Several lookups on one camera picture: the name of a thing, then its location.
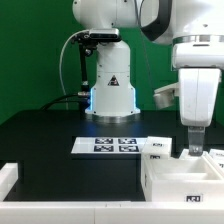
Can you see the white marker base sheet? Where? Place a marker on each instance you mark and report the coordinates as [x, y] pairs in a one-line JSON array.
[[108, 145]]

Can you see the white front fence rail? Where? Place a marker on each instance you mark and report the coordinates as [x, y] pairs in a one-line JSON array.
[[110, 213]]

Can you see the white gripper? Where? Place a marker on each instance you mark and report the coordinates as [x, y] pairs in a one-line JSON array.
[[197, 96]]

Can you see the white door panel with peg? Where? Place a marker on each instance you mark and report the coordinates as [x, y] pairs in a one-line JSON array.
[[218, 156]]

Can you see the black camera on stand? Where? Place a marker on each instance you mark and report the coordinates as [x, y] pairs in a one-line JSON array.
[[97, 35]]

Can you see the white left fence block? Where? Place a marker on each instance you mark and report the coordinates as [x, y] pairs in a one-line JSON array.
[[8, 178]]

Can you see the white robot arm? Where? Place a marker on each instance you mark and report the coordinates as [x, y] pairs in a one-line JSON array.
[[195, 31]]

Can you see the white cabinet body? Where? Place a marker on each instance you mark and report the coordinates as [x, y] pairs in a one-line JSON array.
[[189, 179]]

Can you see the white cabinet top block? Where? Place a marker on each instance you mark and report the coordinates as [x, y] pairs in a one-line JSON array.
[[157, 147]]

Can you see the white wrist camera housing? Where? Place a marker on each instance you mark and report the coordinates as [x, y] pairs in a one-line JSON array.
[[165, 96]]

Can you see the black camera stand pole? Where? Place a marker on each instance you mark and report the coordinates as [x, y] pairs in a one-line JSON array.
[[84, 79]]

